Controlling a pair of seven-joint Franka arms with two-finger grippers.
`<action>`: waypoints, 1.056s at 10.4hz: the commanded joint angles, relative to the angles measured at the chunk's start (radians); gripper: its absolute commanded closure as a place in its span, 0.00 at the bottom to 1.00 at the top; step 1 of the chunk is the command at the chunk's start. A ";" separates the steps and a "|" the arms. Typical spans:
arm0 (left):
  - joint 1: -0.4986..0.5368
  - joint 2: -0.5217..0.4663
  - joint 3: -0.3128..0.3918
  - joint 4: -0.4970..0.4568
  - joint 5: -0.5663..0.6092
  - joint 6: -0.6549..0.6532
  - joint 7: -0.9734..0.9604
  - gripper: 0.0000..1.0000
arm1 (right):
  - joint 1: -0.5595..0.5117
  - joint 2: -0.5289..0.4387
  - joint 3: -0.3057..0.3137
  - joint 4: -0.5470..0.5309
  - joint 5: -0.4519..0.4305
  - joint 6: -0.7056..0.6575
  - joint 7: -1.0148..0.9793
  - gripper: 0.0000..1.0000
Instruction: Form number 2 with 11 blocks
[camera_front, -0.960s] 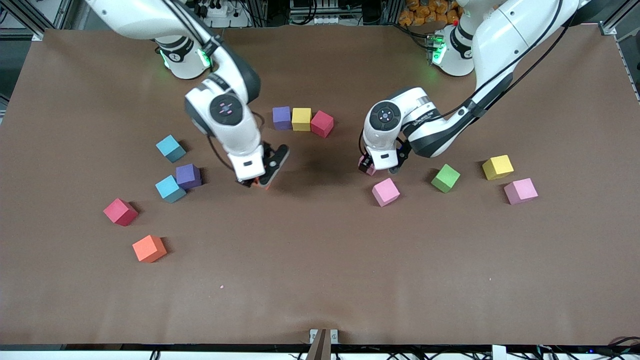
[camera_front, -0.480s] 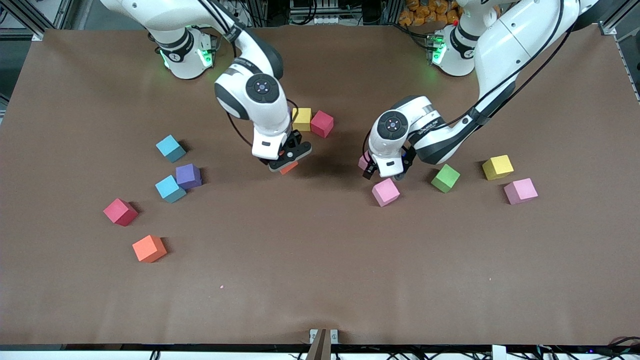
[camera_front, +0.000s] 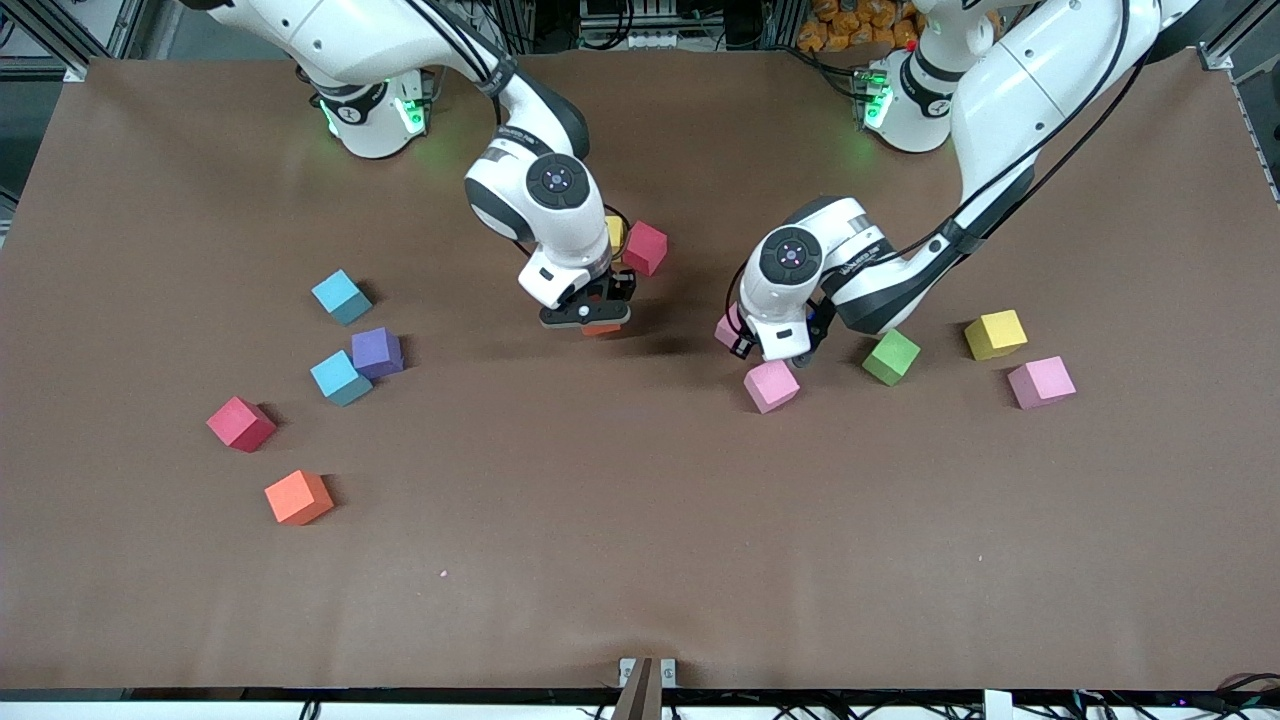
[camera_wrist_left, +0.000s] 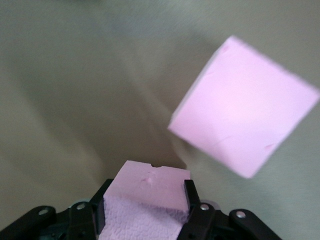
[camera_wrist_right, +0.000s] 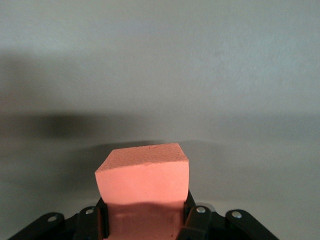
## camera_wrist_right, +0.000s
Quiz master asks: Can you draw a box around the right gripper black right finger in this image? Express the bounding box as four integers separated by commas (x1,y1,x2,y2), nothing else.
178,189,277,240

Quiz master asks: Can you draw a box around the orange foam block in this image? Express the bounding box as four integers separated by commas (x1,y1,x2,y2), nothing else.
94,142,190,240

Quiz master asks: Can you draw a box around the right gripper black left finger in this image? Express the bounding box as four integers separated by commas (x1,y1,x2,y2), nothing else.
7,197,110,240

